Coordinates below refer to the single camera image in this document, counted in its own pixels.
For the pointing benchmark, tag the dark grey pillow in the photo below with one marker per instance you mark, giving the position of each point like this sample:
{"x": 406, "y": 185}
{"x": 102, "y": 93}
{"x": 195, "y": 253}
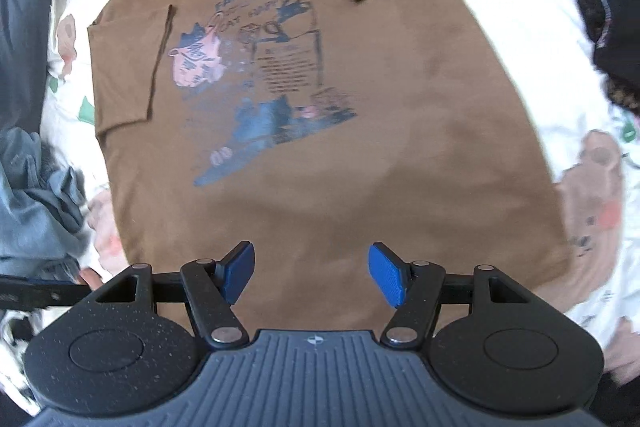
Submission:
{"x": 24, "y": 62}

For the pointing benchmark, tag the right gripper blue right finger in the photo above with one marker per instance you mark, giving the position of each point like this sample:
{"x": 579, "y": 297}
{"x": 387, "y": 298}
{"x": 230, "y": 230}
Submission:
{"x": 390, "y": 273}

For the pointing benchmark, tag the brown printed t-shirt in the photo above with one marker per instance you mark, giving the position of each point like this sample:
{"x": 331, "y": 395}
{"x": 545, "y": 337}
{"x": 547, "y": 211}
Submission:
{"x": 313, "y": 129}

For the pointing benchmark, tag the person's left hand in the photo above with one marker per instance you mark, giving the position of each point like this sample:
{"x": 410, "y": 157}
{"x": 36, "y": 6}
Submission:
{"x": 91, "y": 278}

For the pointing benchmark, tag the grey green garment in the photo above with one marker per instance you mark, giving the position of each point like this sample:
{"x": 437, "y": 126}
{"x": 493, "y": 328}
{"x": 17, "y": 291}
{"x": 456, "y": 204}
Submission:
{"x": 43, "y": 231}

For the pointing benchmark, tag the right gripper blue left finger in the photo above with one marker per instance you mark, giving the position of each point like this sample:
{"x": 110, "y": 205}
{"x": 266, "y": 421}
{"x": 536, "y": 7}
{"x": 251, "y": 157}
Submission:
{"x": 235, "y": 271}

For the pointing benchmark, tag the leopard print cloth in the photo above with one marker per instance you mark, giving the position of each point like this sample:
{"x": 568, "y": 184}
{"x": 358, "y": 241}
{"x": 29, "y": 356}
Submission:
{"x": 622, "y": 94}

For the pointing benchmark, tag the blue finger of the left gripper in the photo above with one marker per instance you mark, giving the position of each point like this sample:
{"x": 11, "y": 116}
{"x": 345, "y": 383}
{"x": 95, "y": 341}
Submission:
{"x": 66, "y": 294}

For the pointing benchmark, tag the cream bear print blanket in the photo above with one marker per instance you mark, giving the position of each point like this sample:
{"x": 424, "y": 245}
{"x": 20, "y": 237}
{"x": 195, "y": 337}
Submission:
{"x": 544, "y": 48}

